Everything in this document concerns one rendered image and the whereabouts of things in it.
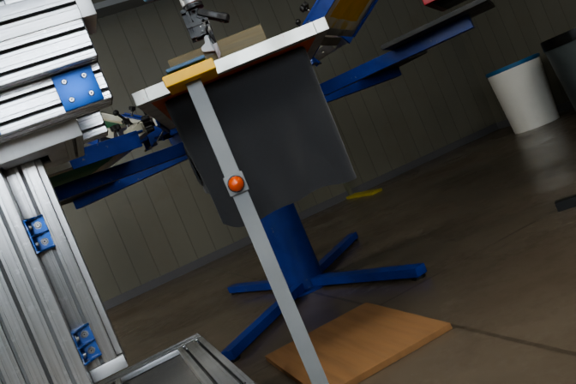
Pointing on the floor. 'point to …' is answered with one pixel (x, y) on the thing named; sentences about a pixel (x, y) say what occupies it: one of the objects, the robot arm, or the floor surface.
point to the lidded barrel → (525, 93)
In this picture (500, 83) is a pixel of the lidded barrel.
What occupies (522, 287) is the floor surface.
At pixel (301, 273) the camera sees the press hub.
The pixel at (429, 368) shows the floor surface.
